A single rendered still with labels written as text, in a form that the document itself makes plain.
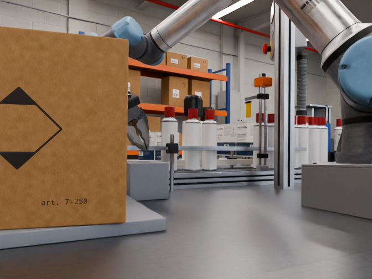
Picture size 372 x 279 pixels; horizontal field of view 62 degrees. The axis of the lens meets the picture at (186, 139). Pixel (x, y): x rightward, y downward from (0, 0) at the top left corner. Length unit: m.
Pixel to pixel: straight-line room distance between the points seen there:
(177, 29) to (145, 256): 0.68
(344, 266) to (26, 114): 0.44
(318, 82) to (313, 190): 9.04
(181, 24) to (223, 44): 6.12
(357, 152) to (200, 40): 6.16
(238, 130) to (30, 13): 4.56
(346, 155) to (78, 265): 0.57
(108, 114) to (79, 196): 0.12
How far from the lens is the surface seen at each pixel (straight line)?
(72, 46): 0.48
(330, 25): 0.66
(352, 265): 0.43
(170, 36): 0.94
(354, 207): 0.70
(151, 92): 5.89
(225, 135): 1.45
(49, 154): 0.46
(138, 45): 0.91
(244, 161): 1.17
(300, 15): 0.69
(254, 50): 7.83
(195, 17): 0.92
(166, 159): 0.96
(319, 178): 0.73
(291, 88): 1.05
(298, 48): 1.12
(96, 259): 0.40
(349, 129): 0.76
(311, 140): 1.32
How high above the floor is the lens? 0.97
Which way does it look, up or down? 1 degrees up
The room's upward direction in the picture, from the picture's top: 1 degrees clockwise
